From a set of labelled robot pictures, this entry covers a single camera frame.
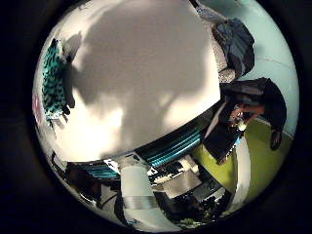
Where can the teal spotted plush toy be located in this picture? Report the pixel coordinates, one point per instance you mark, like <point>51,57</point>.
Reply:
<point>52,81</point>

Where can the white speckled chair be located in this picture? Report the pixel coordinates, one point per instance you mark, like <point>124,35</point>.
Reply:
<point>222,63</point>

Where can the blue-grey jacket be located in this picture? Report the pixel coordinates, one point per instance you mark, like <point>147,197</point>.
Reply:
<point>236,45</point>

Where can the grey equipment box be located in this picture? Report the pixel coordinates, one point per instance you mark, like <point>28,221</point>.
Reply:
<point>182,185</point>

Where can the person in dark clothes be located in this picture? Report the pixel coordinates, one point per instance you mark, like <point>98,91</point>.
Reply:
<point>260,97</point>

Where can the pink plush toy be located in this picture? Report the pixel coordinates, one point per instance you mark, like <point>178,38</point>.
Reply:
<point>36,109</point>

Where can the white upright panel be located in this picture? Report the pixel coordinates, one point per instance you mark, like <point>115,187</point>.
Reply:
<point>242,175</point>

